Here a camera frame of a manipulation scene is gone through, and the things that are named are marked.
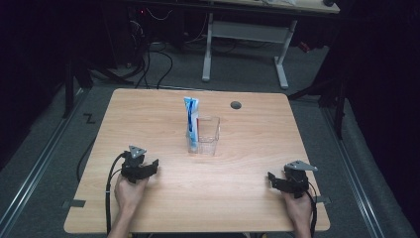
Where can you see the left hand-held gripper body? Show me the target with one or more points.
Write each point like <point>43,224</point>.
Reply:
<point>133,165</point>

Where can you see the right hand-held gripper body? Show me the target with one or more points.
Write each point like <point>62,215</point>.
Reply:
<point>297,178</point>

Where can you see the clear plastic container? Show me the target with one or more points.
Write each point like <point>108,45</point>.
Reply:
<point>208,137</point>

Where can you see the blue and white toothpaste tube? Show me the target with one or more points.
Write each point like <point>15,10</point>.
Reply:
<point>191,115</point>

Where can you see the person's right hand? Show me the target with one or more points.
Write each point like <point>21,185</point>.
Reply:
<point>298,208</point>

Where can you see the person's left hand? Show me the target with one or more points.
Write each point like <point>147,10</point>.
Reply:
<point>130,195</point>

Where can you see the grey tape strip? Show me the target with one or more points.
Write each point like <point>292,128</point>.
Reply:
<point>323,199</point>
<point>75,203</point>

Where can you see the black tape floor mark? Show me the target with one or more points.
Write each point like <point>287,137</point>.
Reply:
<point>89,118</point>

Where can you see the grey table grommet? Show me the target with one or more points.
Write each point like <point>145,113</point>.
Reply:
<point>235,105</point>

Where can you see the black metal stand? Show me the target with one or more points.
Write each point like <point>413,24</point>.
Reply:
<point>69,89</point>
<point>339,105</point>

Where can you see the small red object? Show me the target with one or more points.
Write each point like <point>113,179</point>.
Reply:
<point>304,46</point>

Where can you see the wooden desk with white legs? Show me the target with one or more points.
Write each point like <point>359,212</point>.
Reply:
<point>251,31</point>

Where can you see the metal floor rail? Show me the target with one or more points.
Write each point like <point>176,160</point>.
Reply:
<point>36,168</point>
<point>355,175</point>

